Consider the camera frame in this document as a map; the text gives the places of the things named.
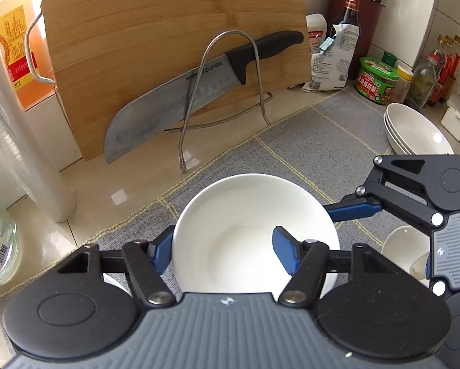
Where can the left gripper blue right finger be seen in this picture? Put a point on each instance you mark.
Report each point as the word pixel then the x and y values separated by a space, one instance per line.
pixel 287 249

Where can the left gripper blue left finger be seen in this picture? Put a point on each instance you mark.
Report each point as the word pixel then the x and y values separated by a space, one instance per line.
pixel 159 250

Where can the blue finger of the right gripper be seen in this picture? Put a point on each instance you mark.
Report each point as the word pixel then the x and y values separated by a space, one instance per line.
pixel 352 208

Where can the white ceramic bowl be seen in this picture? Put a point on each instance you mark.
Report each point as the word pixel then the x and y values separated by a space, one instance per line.
pixel 409 249
pixel 222 241

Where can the bottom white oval plate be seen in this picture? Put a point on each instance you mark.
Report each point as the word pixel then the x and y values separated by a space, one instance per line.
pixel 395 146

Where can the middle white oval plate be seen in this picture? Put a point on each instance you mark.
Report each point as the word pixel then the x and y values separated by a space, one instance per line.
pixel 387 121

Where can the grey checked dish mat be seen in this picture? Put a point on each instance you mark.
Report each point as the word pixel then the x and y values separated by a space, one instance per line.
pixel 323 142

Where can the small clear glass bottle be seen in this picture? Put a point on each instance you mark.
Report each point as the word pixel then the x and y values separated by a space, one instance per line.
pixel 422 83

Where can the yellow lid small jar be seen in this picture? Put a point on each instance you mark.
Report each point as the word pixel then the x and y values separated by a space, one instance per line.
pixel 405 76

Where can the green lid sauce tub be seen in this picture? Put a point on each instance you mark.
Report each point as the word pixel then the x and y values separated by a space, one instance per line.
pixel 376 80

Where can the white clipped seasoning bag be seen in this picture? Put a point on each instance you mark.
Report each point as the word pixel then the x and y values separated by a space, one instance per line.
pixel 330 65

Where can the red label condiment bottle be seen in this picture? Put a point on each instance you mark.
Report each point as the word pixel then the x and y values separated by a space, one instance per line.
pixel 448 74

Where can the white squeeze bottle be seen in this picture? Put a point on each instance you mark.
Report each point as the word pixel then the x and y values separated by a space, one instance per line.
pixel 317 31

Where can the dark red knife block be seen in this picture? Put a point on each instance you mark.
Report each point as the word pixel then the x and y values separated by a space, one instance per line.
pixel 368 17

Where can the dark soy sauce bottle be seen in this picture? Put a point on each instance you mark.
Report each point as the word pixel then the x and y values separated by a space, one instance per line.
pixel 351 9

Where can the clear plastic wrap roll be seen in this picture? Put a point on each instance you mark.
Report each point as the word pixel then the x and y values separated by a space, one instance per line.
pixel 21 154

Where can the bamboo cutting board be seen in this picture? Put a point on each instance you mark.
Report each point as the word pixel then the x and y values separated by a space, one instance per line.
pixel 106 53

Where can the orange cooking oil bottle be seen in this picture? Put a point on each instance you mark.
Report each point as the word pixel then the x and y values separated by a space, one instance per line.
pixel 15 18

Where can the metal wire board rack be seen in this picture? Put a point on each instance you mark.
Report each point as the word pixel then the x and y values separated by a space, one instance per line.
pixel 214 80

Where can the steel kitchen knife black handle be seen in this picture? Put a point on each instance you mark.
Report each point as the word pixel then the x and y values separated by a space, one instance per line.
pixel 153 112

